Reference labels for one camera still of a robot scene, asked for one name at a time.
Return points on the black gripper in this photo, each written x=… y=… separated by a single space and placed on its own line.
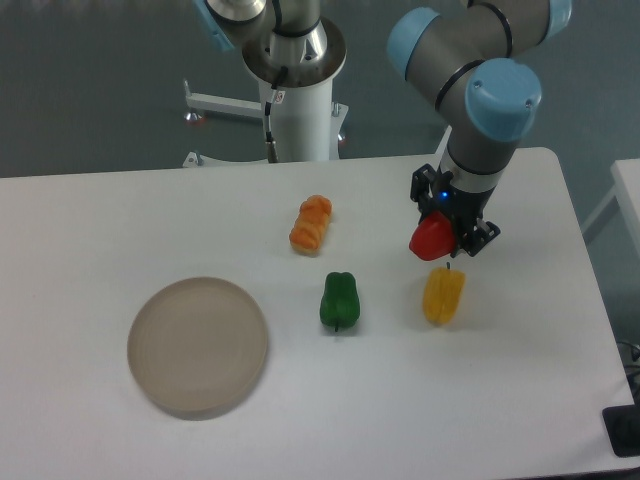
x=433 y=190

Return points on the red bell pepper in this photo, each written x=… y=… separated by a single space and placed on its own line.
x=433 y=238

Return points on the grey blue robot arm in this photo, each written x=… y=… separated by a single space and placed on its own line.
x=464 y=67

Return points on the yellow bell pepper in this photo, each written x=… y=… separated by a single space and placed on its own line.
x=442 y=294

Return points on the green bell pepper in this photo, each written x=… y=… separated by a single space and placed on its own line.
x=340 y=304

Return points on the orange bread loaf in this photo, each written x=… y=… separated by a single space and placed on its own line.
x=310 y=227

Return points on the white side table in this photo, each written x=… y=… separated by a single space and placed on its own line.
x=622 y=197

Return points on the black device at table edge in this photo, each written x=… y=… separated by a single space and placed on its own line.
x=622 y=426

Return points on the beige round plate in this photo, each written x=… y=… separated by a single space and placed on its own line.
x=197 y=347

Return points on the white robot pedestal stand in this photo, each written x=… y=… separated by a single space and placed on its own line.
x=301 y=121

